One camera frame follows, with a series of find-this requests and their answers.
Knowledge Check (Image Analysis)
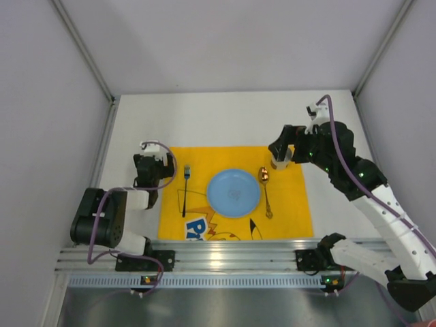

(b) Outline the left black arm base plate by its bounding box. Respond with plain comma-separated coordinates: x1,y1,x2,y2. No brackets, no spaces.
115,250,176,272

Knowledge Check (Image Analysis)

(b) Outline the perforated grey cable tray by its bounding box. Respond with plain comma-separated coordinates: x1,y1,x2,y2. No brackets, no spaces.
68,273,343,289

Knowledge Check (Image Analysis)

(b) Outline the blue plastic plate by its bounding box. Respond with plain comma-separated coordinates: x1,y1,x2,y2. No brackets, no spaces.
206,169,261,219

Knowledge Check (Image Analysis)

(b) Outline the gold spoon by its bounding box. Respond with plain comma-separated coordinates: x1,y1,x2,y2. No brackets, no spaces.
258,166,273,219

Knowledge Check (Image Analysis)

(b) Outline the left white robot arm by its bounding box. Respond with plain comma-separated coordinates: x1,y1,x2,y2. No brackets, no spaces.
70,140,178,264

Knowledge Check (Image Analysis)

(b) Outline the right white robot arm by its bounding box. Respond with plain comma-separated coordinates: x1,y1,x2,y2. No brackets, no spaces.
268,102,435,312

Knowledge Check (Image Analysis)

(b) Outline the blue metal fork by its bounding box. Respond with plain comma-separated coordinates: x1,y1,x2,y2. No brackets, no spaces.
182,165,191,218

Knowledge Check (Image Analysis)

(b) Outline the yellow Pikachu placemat cloth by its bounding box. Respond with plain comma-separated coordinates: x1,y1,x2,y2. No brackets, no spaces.
158,146,313,241

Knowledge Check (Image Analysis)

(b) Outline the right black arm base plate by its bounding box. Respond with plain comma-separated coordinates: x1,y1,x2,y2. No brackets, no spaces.
295,249,340,273

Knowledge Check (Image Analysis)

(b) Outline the metal cup with paper sleeve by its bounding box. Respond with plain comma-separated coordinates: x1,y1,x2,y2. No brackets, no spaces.
270,148,292,170

